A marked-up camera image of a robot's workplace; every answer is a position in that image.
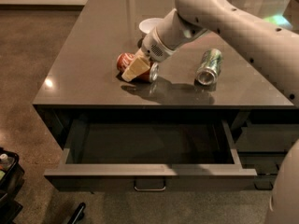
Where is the open top drawer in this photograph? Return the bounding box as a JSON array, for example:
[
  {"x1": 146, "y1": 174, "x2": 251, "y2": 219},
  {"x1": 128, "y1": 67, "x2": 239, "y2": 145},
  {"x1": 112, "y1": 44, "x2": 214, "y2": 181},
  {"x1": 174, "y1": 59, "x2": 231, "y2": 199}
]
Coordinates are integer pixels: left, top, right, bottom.
[{"x1": 44, "y1": 120, "x2": 257, "y2": 192}]

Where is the red coke can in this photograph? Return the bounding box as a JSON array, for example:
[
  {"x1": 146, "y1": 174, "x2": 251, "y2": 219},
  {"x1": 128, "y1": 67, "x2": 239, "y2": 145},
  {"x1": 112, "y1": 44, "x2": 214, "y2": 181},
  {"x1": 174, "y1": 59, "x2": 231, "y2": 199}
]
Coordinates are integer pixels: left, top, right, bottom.
[{"x1": 117, "y1": 53, "x2": 159, "y2": 83}]

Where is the black cart with items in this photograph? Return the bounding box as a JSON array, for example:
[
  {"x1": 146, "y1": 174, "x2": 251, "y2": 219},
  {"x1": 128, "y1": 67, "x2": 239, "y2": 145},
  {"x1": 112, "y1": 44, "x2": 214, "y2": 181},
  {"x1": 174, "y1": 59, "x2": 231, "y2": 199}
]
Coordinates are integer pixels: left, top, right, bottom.
[{"x1": 0, "y1": 148, "x2": 24, "y2": 224}]

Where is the lower right drawer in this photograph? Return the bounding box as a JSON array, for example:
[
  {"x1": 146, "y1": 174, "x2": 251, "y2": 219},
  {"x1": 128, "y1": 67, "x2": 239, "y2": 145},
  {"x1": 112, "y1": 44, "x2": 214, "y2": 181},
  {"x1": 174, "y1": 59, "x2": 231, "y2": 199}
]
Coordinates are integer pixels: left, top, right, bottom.
[{"x1": 238, "y1": 151, "x2": 286, "y2": 190}]

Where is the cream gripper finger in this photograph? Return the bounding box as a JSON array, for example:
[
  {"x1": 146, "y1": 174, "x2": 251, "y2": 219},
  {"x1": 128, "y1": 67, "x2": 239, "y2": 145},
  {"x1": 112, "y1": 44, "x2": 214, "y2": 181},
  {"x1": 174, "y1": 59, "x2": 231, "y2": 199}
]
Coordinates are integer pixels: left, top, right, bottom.
[{"x1": 121, "y1": 56, "x2": 150, "y2": 82}]

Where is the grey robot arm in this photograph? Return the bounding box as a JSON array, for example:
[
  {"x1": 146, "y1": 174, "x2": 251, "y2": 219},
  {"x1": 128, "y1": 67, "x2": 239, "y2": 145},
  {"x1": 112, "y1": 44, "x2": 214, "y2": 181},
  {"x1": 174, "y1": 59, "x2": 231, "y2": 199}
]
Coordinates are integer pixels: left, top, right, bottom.
[{"x1": 122, "y1": 0, "x2": 299, "y2": 224}]

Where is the black object on floor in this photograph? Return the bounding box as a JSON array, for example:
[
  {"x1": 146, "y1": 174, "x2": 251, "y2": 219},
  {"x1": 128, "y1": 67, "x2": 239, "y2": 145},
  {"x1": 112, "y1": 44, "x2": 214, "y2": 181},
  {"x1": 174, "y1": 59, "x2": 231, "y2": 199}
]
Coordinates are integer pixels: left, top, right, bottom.
[{"x1": 67, "y1": 203, "x2": 86, "y2": 224}]

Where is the drawer handle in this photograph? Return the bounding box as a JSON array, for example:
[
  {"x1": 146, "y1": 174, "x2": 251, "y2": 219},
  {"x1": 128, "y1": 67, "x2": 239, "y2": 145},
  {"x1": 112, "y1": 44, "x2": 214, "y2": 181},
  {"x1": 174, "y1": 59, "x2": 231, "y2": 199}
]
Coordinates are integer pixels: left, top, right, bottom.
[{"x1": 134, "y1": 179, "x2": 166, "y2": 192}]

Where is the grey cabinet counter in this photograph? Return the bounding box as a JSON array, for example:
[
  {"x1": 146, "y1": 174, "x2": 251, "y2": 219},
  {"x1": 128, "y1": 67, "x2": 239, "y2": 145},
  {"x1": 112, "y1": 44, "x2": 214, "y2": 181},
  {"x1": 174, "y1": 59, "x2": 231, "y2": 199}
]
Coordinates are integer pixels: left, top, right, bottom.
[{"x1": 32, "y1": 0, "x2": 299, "y2": 191}]

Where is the white bowl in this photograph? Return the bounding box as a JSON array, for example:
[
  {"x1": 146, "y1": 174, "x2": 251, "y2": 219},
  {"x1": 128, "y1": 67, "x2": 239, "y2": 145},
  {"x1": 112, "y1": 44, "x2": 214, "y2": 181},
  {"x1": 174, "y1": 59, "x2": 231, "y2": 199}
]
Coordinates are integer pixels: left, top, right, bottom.
[{"x1": 138, "y1": 18, "x2": 163, "y2": 35}]

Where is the green soda can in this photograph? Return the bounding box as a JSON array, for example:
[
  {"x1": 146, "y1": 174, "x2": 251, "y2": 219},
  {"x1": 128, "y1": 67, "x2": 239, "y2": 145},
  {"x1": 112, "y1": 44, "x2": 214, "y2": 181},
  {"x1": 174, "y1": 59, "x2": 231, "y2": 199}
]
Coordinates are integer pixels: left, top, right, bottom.
[{"x1": 195, "y1": 49, "x2": 222, "y2": 86}]

